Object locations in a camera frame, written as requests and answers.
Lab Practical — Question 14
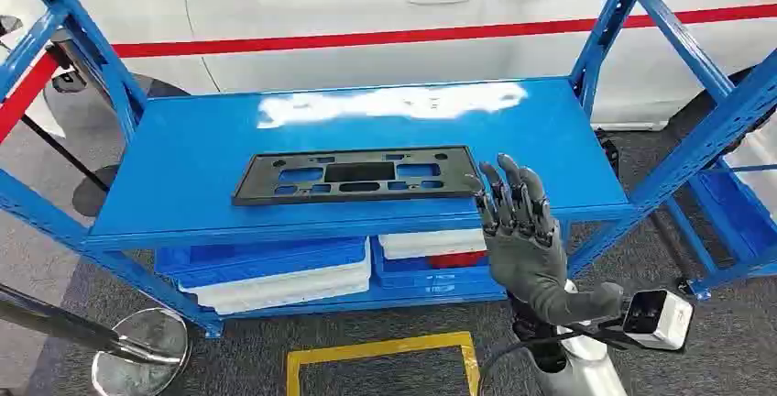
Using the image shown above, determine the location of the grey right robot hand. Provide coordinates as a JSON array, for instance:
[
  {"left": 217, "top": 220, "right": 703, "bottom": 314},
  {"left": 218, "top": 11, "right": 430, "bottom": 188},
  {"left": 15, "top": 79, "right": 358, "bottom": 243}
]
[{"left": 465, "top": 153, "right": 627, "bottom": 329}]

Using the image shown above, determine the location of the black plastic plate with cutouts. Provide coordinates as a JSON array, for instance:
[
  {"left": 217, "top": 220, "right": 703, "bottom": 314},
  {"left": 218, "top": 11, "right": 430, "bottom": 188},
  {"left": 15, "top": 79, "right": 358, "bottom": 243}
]
[{"left": 231, "top": 145, "right": 487, "bottom": 207}]

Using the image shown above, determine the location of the red plastic crate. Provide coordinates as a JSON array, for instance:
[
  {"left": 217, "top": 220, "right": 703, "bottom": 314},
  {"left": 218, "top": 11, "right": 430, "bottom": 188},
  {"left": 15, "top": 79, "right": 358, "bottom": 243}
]
[{"left": 427, "top": 250, "right": 490, "bottom": 270}]

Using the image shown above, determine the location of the small blue plastic crate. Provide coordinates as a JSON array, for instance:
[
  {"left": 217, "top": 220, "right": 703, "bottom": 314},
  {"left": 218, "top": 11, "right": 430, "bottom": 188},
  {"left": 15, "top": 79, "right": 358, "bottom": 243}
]
[{"left": 371, "top": 237, "right": 508, "bottom": 299}]

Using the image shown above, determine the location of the small white plastic crate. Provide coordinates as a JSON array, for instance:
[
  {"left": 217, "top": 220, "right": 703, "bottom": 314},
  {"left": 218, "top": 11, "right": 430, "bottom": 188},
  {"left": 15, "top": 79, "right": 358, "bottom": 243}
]
[{"left": 377, "top": 227, "right": 488, "bottom": 261}]

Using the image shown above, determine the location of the low blue shelf rack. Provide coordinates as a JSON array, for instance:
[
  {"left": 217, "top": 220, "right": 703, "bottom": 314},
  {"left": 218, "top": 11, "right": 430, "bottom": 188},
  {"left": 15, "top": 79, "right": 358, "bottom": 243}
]
[{"left": 685, "top": 162, "right": 777, "bottom": 301}]

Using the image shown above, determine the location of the wide blue plastic crate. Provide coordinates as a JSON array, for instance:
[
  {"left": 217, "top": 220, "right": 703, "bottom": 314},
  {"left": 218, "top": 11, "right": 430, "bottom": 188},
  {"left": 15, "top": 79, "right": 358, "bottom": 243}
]
[{"left": 154, "top": 236, "right": 368, "bottom": 290}]

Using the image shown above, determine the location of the long red barrier belt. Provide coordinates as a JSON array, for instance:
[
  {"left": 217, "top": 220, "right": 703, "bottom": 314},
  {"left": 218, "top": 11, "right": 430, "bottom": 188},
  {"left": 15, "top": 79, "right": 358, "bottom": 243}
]
[{"left": 112, "top": 3, "right": 777, "bottom": 60}]

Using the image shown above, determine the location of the blue metal shelf rack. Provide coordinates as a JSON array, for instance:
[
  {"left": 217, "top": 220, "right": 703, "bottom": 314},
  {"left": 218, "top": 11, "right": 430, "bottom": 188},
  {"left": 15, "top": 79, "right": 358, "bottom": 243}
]
[{"left": 0, "top": 0, "right": 777, "bottom": 340}]

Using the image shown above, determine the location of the dark stanchion base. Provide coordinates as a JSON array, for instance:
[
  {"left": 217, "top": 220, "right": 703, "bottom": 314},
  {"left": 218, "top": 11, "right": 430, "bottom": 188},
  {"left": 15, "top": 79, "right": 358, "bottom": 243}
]
[{"left": 71, "top": 164, "right": 123, "bottom": 218}]

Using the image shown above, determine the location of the short red barrier belt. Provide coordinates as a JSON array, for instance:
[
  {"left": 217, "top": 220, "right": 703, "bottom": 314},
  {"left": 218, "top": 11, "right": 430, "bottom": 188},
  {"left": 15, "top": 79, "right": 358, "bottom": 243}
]
[{"left": 0, "top": 52, "right": 62, "bottom": 146}]

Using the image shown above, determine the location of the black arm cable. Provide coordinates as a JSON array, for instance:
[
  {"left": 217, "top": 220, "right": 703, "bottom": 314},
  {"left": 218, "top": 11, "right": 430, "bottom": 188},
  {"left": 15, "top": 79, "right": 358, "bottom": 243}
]
[{"left": 476, "top": 324, "right": 627, "bottom": 396}]

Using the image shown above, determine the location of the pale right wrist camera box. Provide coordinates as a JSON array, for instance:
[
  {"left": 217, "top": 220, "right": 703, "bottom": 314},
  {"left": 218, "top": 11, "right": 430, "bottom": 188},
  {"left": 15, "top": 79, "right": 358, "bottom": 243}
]
[{"left": 621, "top": 289, "right": 695, "bottom": 352}]

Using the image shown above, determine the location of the chrome stanchion post with base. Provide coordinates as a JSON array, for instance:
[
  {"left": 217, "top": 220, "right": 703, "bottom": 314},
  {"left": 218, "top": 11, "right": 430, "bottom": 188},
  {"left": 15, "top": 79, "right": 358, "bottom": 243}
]
[{"left": 0, "top": 283, "right": 192, "bottom": 396}]

